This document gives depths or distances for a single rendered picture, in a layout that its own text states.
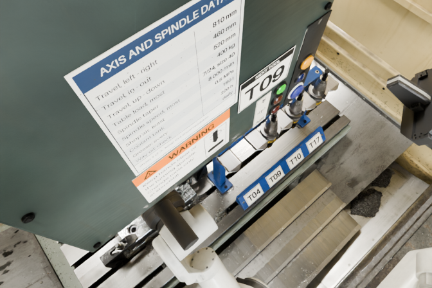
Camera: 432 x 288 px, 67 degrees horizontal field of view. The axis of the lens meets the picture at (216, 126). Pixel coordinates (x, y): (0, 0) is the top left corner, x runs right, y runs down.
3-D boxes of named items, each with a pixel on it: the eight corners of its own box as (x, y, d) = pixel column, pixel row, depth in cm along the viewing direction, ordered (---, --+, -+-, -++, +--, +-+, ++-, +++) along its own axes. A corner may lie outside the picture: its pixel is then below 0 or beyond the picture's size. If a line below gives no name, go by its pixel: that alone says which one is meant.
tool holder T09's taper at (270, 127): (270, 119, 104) (274, 108, 98) (280, 129, 102) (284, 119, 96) (260, 127, 103) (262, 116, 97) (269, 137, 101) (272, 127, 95)
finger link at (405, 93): (403, 76, 45) (431, 99, 47) (382, 84, 48) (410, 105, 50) (402, 85, 45) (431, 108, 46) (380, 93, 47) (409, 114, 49)
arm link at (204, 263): (182, 207, 68) (211, 249, 73) (146, 236, 65) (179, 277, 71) (196, 221, 62) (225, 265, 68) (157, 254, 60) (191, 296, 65)
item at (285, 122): (296, 123, 105) (296, 122, 104) (283, 133, 104) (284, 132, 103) (279, 108, 108) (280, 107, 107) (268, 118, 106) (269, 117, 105)
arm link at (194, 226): (186, 192, 74) (218, 232, 70) (146, 224, 71) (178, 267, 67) (180, 175, 64) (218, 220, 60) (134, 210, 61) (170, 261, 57)
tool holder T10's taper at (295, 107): (292, 100, 107) (297, 89, 101) (305, 107, 106) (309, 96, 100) (285, 109, 105) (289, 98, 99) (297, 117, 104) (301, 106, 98)
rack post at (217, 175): (233, 185, 128) (235, 157, 101) (222, 194, 126) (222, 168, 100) (216, 167, 131) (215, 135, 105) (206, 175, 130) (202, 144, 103)
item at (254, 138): (270, 143, 102) (271, 143, 101) (258, 153, 100) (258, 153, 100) (255, 128, 104) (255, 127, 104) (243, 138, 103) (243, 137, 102)
